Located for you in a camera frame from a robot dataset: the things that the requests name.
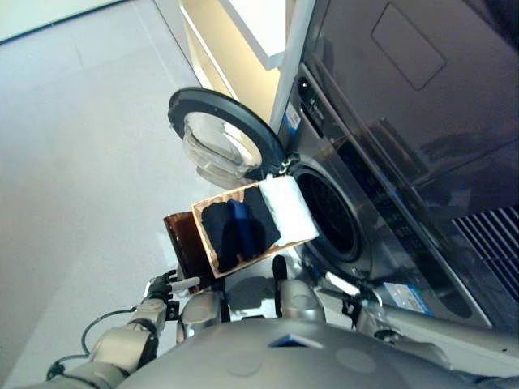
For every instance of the large blue energy label sticker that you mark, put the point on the large blue energy label sticker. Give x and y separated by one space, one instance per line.
407 297

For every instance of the white cream shelf unit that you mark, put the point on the white cream shelf unit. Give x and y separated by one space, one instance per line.
235 40

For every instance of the wide black garment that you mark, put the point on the wide black garment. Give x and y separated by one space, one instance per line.
263 223

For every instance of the robot left arm silver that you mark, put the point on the robot left arm silver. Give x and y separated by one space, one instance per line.
117 348

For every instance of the glossy brown stool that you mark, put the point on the glossy brown stool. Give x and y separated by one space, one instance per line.
184 243

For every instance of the robot left hand black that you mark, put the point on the robot left hand black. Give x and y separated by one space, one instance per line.
160 288

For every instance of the robot right leg silver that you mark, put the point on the robot right leg silver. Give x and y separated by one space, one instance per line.
298 300

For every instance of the grey robot torso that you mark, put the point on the grey robot torso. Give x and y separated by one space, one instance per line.
292 360

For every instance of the small blue label sticker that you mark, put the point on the small blue label sticker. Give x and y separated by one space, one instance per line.
293 116

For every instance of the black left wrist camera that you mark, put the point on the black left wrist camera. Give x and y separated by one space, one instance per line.
172 310

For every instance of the robot right arm silver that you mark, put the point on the robot right arm silver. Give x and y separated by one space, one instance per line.
425 328

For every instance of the rectangular wicker laundry basket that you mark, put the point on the rectangular wicker laundry basket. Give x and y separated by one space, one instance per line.
207 239

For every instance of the black rolled garment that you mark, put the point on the black rolled garment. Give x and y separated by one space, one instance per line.
219 231

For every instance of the round glass washing machine door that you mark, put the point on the round glass washing machine door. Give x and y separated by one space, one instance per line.
239 121

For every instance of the robot right hand black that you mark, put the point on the robot right hand black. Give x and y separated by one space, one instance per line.
365 304

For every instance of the white garment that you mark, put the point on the white garment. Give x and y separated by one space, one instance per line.
290 210

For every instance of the blue rolled garment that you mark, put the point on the blue rolled garment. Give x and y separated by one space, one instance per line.
243 227

